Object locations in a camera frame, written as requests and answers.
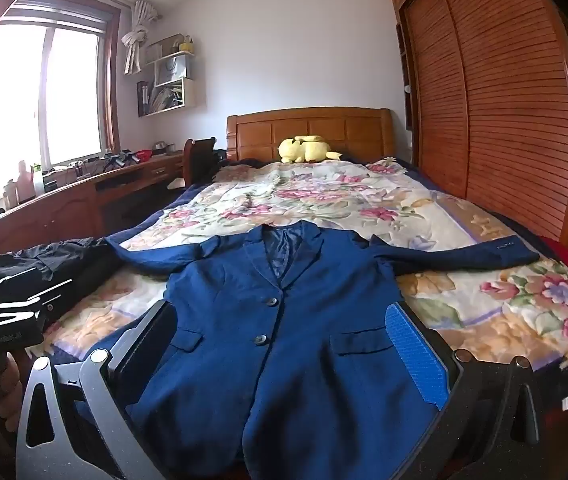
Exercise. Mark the red bowl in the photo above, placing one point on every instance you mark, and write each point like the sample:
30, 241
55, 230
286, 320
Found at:
144, 155

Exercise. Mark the red cloth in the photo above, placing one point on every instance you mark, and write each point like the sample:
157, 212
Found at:
563, 255

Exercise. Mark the blue suit jacket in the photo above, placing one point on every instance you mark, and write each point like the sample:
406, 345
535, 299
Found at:
289, 360

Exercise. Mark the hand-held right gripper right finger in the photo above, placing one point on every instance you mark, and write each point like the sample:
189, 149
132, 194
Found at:
413, 355

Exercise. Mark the white wall shelf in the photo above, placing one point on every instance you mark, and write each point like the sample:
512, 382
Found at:
174, 90

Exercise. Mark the floral plush blanket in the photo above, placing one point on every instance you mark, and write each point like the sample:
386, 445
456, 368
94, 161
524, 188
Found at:
314, 195

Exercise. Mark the white plastic bottle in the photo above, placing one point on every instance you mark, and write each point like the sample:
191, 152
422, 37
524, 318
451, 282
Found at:
23, 182

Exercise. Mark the wooden bed headboard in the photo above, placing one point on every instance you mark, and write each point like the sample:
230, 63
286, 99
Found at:
264, 135

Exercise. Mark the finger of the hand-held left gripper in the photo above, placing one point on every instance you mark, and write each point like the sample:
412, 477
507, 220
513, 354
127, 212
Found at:
59, 297

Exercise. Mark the wooden slatted wardrobe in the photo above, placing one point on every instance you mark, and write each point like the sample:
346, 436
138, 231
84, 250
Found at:
503, 110

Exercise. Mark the wood-framed window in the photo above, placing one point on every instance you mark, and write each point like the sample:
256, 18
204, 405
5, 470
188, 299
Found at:
14, 110

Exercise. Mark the tied white curtain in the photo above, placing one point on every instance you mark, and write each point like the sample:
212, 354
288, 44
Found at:
136, 40

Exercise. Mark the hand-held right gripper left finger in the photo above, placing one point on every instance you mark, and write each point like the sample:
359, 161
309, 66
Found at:
149, 340

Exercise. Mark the wooden desk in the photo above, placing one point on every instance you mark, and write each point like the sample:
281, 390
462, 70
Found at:
39, 215

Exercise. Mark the black jacket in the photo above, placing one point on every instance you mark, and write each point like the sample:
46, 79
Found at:
49, 255

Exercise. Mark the wooden chair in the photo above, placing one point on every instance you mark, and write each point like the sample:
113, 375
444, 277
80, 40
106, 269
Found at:
199, 160

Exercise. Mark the yellow plush toy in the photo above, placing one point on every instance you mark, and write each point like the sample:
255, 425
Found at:
304, 149

